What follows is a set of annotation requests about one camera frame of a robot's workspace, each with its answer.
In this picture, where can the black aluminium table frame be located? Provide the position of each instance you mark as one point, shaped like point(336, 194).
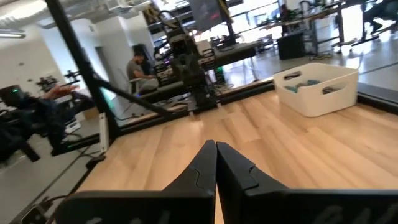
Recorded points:
point(76, 53)

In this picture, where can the white frame bracket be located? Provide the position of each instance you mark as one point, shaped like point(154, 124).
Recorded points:
point(104, 132)

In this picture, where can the black computer tower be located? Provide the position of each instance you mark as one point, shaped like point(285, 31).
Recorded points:
point(290, 46)

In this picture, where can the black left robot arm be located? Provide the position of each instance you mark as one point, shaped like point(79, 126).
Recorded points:
point(186, 68)

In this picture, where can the ceiling light strip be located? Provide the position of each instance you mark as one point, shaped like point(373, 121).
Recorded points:
point(12, 35)

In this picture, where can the person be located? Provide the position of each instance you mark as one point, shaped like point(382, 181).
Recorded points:
point(136, 71)
point(31, 124)
point(377, 15)

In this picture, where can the dark grey desk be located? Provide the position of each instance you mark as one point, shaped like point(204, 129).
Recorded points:
point(239, 53)

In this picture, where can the black frame clamp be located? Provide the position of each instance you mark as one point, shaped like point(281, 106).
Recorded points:
point(95, 161)

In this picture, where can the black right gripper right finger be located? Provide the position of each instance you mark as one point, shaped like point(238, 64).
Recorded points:
point(248, 205)

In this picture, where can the black low camera box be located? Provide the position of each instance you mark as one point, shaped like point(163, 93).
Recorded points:
point(32, 216)

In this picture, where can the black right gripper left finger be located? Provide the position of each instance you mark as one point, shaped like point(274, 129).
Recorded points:
point(186, 205)

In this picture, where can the black neighbouring robot arm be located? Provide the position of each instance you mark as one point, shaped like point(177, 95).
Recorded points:
point(11, 95)

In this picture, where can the person's hand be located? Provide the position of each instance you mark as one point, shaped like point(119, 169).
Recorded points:
point(59, 92)

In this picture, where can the background robot rig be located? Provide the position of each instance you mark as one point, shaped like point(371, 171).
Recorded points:
point(49, 81)

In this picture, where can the white plastic bin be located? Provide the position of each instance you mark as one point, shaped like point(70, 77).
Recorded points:
point(317, 104)

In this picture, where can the background workbench with arms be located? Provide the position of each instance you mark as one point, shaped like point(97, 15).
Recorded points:
point(311, 15)

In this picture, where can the black computer monitor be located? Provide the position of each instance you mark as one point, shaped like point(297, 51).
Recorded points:
point(205, 14)

